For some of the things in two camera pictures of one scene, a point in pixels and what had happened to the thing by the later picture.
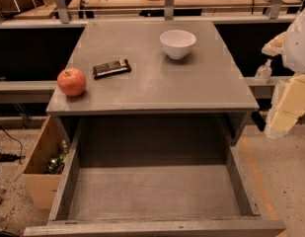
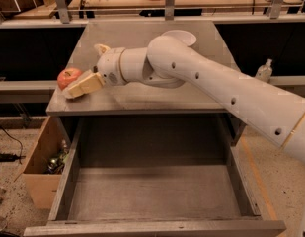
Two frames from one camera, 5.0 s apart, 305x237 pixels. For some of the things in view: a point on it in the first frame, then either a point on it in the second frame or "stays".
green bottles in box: (54, 165) stays
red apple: (71, 82) stays
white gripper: (297, 46) to (109, 67)
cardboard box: (49, 147) stays
